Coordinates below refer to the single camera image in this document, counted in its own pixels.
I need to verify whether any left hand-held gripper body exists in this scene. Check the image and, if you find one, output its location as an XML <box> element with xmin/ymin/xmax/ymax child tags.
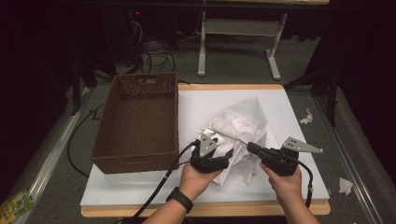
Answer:
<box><xmin>190</xmin><ymin>133</ymin><xmax>233</xmax><ymax>175</ymax></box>

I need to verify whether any person's left hand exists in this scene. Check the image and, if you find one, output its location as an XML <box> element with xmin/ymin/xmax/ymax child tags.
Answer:
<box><xmin>178</xmin><ymin>161</ymin><xmax>223</xmax><ymax>203</ymax></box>

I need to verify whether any person's right hand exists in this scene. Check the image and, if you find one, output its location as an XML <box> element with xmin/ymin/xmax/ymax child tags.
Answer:
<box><xmin>260</xmin><ymin>161</ymin><xmax>304</xmax><ymax>209</ymax></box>

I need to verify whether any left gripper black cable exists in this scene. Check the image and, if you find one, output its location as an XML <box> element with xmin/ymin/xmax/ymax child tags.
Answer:
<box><xmin>124</xmin><ymin>139</ymin><xmax>200</xmax><ymax>224</ymax></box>

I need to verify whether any green printed packet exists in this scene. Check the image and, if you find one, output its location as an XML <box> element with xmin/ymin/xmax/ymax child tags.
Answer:
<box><xmin>0</xmin><ymin>188</ymin><xmax>35</xmax><ymax>223</ymax></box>

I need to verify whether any black floor cable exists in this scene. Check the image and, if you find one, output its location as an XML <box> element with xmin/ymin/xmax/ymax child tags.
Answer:
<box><xmin>66</xmin><ymin>104</ymin><xmax>106</xmax><ymax>178</ymax></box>

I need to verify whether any black cable tangle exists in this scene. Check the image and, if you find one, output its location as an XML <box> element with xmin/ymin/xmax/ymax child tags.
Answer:
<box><xmin>124</xmin><ymin>18</ymin><xmax>177</xmax><ymax>76</ymax></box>

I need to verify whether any crumpled white tissue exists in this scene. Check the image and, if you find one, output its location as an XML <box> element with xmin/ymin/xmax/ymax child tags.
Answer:
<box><xmin>338</xmin><ymin>176</ymin><xmax>354</xmax><ymax>196</ymax></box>
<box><xmin>299</xmin><ymin>107</ymin><xmax>314</xmax><ymax>125</ymax></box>

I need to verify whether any white table mat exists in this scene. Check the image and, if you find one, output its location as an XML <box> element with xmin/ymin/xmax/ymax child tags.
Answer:
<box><xmin>79</xmin><ymin>89</ymin><xmax>331</xmax><ymax>207</ymax></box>

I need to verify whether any brown wicker basket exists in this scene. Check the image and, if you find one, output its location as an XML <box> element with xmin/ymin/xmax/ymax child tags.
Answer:
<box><xmin>90</xmin><ymin>72</ymin><xmax>180</xmax><ymax>175</ymax></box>

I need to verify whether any black stand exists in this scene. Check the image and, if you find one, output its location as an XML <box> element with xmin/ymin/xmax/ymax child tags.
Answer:
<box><xmin>283</xmin><ymin>66</ymin><xmax>340</xmax><ymax>128</ymax></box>
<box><xmin>69</xmin><ymin>59</ymin><xmax>99</xmax><ymax>117</ymax></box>

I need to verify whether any white mesh laundry bag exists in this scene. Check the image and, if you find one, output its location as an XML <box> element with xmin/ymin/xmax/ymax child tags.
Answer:
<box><xmin>199</xmin><ymin>97</ymin><xmax>281</xmax><ymax>175</ymax></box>

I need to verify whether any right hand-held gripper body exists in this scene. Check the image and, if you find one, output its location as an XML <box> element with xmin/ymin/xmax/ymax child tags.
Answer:
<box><xmin>260</xmin><ymin>136</ymin><xmax>325</xmax><ymax>177</ymax></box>

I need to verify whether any black wristwatch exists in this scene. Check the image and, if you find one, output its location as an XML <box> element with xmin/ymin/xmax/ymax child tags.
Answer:
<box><xmin>165</xmin><ymin>186</ymin><xmax>194</xmax><ymax>215</ymax></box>

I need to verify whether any metal floor rail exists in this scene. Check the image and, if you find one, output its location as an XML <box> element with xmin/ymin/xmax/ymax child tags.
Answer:
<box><xmin>312</xmin><ymin>96</ymin><xmax>386</xmax><ymax>224</ymax></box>
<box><xmin>18</xmin><ymin>87</ymin><xmax>94</xmax><ymax>224</ymax></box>

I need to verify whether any white cloth garment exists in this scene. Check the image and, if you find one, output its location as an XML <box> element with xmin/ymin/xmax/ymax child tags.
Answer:
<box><xmin>214</xmin><ymin>136</ymin><xmax>265</xmax><ymax>187</ymax></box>

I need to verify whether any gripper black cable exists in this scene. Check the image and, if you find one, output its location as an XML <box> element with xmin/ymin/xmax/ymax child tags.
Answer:
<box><xmin>295</xmin><ymin>160</ymin><xmax>314</xmax><ymax>209</ymax></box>
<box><xmin>124</xmin><ymin>139</ymin><xmax>200</xmax><ymax>224</ymax></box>

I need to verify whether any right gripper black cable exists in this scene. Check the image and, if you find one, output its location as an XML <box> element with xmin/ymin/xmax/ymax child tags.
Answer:
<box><xmin>295</xmin><ymin>160</ymin><xmax>314</xmax><ymax>209</ymax></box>

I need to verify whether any white desk frame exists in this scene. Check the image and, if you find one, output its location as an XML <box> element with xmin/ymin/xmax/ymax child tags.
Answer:
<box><xmin>197</xmin><ymin>10</ymin><xmax>289</xmax><ymax>81</ymax></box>

